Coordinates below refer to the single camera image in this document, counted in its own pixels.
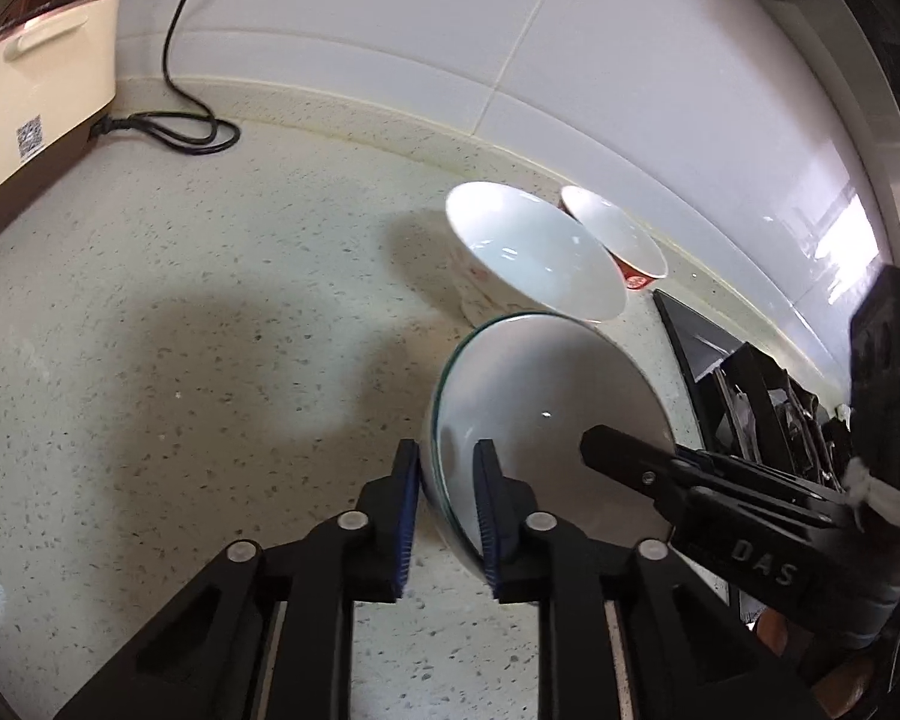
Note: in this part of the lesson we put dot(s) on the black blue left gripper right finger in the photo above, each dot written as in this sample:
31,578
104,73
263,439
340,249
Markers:
623,632

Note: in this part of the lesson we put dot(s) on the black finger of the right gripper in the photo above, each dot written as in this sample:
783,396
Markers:
668,476

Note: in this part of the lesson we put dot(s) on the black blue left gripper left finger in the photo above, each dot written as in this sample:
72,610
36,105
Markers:
267,632

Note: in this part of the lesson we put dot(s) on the white bowl green rim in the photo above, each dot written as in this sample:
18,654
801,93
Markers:
533,384

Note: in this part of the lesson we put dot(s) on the white bowl beside red bowl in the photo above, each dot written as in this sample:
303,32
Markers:
510,252

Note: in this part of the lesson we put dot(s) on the cream white electric cooker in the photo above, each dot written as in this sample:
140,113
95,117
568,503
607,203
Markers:
57,80

